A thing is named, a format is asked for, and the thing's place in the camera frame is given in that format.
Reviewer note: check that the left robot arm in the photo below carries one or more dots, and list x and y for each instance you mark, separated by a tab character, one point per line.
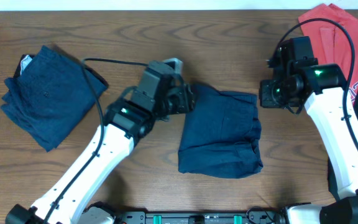
129	119

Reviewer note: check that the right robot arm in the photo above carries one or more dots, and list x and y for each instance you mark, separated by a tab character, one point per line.
319	89

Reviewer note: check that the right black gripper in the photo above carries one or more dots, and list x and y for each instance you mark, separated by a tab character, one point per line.
265	100

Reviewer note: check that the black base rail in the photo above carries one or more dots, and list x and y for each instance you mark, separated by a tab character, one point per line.
101	213

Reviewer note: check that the navy shorts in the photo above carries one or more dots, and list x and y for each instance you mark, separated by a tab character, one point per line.
49	95
221	135

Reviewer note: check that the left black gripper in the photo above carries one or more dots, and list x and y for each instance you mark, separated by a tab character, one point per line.
183	100

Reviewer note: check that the folded navy shorts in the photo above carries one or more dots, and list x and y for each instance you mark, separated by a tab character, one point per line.
49	95

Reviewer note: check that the red t-shirt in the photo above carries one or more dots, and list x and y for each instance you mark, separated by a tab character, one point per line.
329	43

